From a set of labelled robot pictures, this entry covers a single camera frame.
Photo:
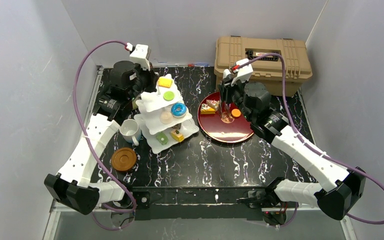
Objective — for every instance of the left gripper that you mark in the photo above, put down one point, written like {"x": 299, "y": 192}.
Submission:
{"x": 150, "y": 78}

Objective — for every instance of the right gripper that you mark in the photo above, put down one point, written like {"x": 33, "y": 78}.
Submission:
{"x": 227, "y": 90}

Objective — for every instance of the orange round cookie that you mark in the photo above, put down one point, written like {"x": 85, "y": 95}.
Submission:
{"x": 236, "y": 113}

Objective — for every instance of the orange rectangular biscuit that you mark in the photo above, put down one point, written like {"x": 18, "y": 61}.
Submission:
{"x": 164, "y": 82}

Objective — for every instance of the green round cookie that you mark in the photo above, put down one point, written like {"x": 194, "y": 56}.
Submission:
{"x": 169, "y": 95}

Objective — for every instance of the yellow triangular cake slice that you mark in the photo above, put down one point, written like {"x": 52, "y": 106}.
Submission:
{"x": 205, "y": 109}

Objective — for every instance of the beige round macaron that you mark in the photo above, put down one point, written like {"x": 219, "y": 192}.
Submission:
{"x": 166, "y": 117}

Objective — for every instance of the white three-tier cake stand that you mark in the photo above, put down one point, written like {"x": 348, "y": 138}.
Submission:
{"x": 150, "y": 106}

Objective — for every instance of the blue frosted donut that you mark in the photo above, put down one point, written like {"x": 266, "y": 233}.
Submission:
{"x": 178, "y": 110}

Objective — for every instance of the chocolate swirl roll cake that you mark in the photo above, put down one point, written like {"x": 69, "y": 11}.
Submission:
{"x": 177, "y": 126}

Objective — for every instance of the green swirl roll cake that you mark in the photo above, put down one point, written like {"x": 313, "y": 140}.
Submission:
{"x": 162, "y": 138}

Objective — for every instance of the silver metal tongs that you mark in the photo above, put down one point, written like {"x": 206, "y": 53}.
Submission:
{"x": 223, "y": 108}

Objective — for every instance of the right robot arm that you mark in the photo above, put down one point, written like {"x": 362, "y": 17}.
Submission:
{"x": 337, "y": 188}

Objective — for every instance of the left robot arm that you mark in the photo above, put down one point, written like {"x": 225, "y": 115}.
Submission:
{"x": 72, "y": 186}

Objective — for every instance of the triangular sandwich cake slice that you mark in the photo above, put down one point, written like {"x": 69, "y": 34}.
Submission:
{"x": 214, "y": 104}

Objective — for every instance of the brown round cookie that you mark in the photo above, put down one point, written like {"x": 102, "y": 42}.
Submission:
{"x": 227, "y": 118}

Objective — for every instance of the red round tray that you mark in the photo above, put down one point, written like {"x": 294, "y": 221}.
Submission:
{"x": 213, "y": 127}

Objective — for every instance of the white mug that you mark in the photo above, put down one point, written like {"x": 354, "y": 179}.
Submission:
{"x": 130, "y": 131}

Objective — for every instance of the tan plastic toolbox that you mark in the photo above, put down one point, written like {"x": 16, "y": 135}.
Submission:
{"x": 268, "y": 70}

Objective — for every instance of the brown wooden coaster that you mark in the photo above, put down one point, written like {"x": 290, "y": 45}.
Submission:
{"x": 124, "y": 159}

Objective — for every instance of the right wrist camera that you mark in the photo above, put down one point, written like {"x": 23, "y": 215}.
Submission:
{"x": 243, "y": 70}

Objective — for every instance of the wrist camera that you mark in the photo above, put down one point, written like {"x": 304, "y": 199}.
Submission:
{"x": 139, "y": 54}
{"x": 243, "y": 70}

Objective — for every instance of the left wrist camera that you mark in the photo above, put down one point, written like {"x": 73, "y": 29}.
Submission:
{"x": 139, "y": 54}

